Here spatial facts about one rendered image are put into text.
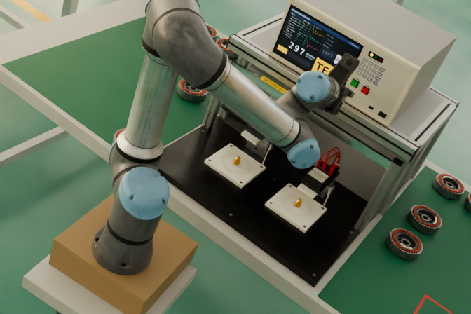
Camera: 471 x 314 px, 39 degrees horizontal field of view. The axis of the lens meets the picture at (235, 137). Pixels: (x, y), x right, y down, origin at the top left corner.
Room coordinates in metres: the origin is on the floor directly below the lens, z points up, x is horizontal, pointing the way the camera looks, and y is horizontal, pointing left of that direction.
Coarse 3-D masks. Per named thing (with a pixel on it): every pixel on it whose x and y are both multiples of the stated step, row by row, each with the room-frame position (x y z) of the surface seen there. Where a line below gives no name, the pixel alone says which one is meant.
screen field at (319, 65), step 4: (316, 60) 1.83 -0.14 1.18; (320, 60) 1.83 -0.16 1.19; (316, 64) 1.83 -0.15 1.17; (320, 64) 1.83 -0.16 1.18; (324, 64) 1.82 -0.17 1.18; (328, 64) 1.82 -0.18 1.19; (316, 68) 1.83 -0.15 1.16; (320, 68) 1.83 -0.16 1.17; (324, 68) 1.82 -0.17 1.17; (328, 68) 1.82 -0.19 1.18; (332, 68) 1.81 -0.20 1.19; (324, 72) 1.82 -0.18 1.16; (328, 72) 1.82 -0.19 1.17
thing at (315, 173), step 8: (312, 168) 1.74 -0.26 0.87; (320, 168) 1.79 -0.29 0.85; (328, 168) 1.81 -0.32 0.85; (304, 176) 1.70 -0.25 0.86; (312, 176) 1.70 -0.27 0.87; (320, 176) 1.72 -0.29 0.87; (328, 176) 1.73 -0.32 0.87; (336, 176) 1.79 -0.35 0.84; (304, 184) 1.70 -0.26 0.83; (312, 184) 1.69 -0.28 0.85; (320, 184) 1.68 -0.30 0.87; (328, 184) 1.74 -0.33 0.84; (304, 192) 1.67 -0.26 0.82; (312, 192) 1.68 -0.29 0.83; (320, 192) 1.69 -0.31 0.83
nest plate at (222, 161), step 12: (228, 144) 1.82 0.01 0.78; (216, 156) 1.74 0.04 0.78; (228, 156) 1.76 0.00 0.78; (240, 156) 1.79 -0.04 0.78; (216, 168) 1.68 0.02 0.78; (228, 168) 1.70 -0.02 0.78; (240, 168) 1.72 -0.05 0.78; (252, 168) 1.75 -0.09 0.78; (264, 168) 1.77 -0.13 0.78; (240, 180) 1.67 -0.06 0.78
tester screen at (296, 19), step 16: (288, 16) 1.88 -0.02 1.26; (304, 16) 1.87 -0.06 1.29; (288, 32) 1.88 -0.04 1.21; (304, 32) 1.86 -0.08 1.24; (320, 32) 1.84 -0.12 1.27; (288, 48) 1.87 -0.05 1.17; (304, 48) 1.85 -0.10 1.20; (320, 48) 1.83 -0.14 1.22; (336, 48) 1.82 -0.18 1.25; (352, 48) 1.80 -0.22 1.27
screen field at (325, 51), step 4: (324, 48) 1.83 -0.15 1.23; (320, 52) 1.83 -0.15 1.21; (324, 52) 1.83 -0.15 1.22; (328, 52) 1.82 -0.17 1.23; (332, 52) 1.82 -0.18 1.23; (324, 56) 1.83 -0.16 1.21; (328, 56) 1.82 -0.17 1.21; (332, 56) 1.82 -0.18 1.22; (336, 56) 1.81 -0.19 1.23; (340, 56) 1.81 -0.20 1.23; (332, 60) 1.82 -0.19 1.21; (336, 60) 1.81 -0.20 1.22
